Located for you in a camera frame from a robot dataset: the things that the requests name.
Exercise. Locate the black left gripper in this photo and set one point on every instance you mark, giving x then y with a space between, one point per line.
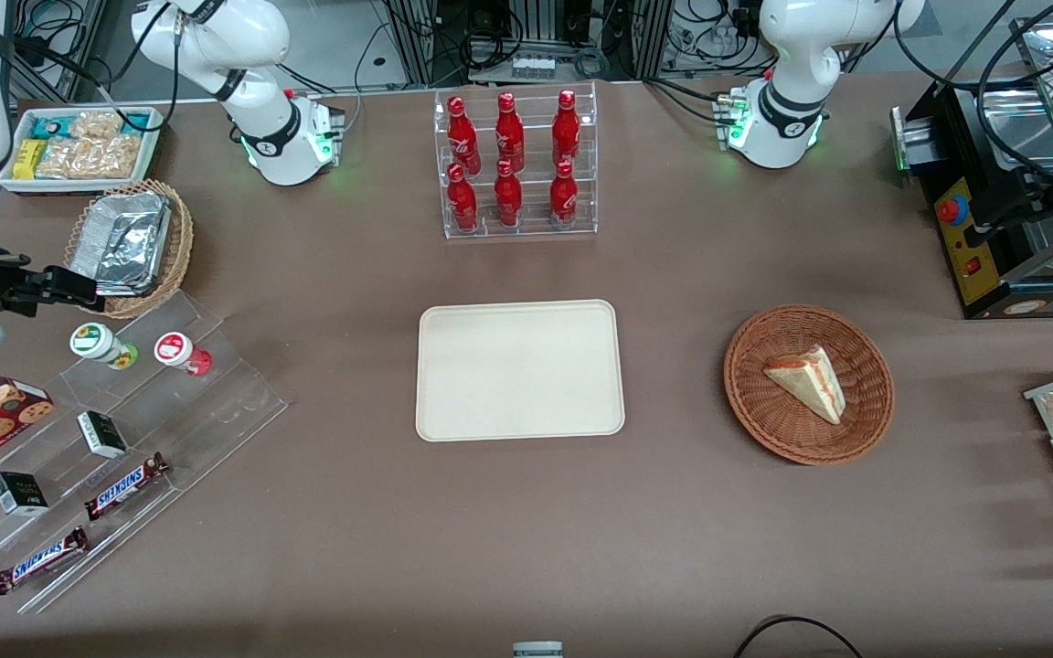
1041 189

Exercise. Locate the green gum bottle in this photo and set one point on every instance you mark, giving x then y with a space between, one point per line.
101 345

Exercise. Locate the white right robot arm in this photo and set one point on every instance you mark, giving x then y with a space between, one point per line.
280 137

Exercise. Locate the red gum bottle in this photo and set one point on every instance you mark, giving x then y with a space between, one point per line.
181 353

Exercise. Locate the beige plastic tray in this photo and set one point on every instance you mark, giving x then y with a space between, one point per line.
519 370

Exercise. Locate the aluminium foil container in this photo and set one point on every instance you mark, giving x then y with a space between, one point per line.
124 238

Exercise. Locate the black sealing machine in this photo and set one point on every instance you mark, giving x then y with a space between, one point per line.
974 247

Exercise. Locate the light wicker basket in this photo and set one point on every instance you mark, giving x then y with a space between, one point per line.
181 238

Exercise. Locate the clear rice cracker packet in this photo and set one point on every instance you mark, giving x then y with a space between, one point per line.
97 123
92 157

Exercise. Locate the yellow snack box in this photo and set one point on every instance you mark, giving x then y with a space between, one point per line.
29 159

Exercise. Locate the small black box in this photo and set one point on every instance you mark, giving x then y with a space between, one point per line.
102 435
19 493

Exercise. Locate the teal snack packet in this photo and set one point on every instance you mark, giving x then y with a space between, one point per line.
51 126

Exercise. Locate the white plastic snack bin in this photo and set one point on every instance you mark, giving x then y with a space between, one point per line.
156 137

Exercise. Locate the clear acrylic stepped stand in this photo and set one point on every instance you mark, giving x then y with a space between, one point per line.
216 411

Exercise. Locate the snickers bar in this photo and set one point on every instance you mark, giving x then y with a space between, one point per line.
124 486
40 561

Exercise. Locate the wrapped triangle sandwich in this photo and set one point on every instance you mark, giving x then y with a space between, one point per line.
810 384

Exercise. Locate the round brown wicker basket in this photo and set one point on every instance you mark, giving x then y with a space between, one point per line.
764 411

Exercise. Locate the clear acrylic bottle rack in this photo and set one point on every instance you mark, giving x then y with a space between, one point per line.
517 228

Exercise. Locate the white power strip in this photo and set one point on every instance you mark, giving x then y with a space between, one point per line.
533 67

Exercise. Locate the grey device at edge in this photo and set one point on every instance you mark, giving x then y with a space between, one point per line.
537 650

